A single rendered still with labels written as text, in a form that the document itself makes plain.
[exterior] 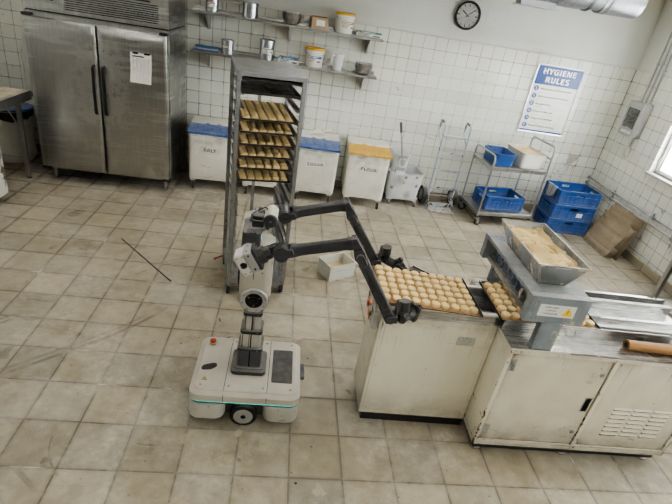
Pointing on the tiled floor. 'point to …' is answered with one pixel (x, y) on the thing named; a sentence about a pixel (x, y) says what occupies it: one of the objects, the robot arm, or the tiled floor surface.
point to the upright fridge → (108, 85)
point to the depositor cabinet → (573, 394)
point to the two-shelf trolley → (514, 188)
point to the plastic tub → (336, 266)
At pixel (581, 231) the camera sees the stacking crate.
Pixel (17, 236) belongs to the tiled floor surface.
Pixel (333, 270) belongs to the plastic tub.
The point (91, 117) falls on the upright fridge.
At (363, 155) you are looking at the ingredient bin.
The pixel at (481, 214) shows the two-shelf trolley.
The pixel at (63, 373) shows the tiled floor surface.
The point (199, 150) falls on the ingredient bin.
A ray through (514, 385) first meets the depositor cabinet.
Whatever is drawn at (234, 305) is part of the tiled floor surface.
